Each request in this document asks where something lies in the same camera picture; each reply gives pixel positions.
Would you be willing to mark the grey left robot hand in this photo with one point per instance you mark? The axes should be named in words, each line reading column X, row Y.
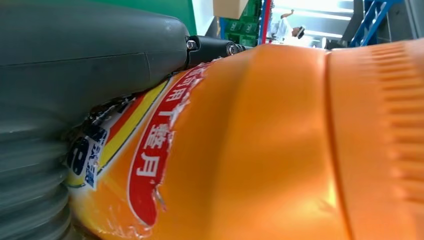
column 82, row 49

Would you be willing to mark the orange detergent bottle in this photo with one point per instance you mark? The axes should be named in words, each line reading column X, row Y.
column 265, row 149

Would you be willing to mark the green table mat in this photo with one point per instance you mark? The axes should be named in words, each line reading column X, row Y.
column 172, row 8

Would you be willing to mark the white table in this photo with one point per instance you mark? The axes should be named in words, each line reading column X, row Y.
column 203, row 13

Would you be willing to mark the cardboard box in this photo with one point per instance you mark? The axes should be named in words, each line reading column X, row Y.
column 228, row 8

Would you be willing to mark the green crates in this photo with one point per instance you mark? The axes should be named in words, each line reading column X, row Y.
column 246, row 30

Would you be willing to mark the person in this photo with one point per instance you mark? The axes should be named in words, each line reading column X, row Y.
column 283, row 28

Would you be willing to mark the blue metal rack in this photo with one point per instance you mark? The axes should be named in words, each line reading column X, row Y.
column 372, row 20

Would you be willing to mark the red post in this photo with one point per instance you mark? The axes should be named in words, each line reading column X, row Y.
column 266, row 20

